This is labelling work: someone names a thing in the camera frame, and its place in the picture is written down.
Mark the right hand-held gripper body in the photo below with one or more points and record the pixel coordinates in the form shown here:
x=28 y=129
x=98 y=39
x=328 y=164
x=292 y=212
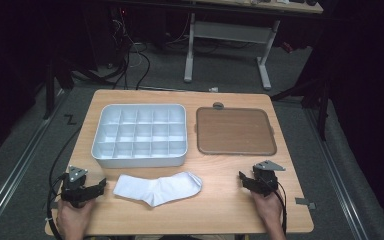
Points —
x=266 y=181

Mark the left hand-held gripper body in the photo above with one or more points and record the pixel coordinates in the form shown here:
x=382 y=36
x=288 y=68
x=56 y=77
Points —
x=75 y=190

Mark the white sock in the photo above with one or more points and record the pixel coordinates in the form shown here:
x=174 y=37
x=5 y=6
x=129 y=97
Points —
x=156 y=188

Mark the white divided storage box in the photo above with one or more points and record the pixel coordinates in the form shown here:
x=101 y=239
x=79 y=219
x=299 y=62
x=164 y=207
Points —
x=140 y=133

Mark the person's right hand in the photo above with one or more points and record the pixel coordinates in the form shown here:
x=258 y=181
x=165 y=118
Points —
x=270 y=211

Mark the person's left hand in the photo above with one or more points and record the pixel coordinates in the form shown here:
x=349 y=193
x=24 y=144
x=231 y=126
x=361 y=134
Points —
x=73 y=221

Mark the grey tape piece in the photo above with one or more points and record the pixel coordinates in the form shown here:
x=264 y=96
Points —
x=49 y=205
x=305 y=201

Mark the small grey round tab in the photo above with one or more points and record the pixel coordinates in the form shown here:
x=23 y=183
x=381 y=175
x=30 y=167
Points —
x=218 y=105

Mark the black metal stand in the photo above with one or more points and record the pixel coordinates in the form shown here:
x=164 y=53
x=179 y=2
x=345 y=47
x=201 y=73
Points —
x=321 y=110
x=49 y=93

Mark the small white floor object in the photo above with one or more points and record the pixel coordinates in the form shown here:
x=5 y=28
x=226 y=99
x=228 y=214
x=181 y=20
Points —
x=213 y=89

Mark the small red object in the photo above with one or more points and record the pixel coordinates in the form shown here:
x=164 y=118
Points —
x=287 y=47

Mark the grey-legged wooden desk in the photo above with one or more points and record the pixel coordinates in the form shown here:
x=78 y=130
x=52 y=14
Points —
x=233 y=31

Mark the metal floor rail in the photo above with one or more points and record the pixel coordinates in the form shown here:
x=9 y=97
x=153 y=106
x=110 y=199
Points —
x=338 y=180
x=16 y=173

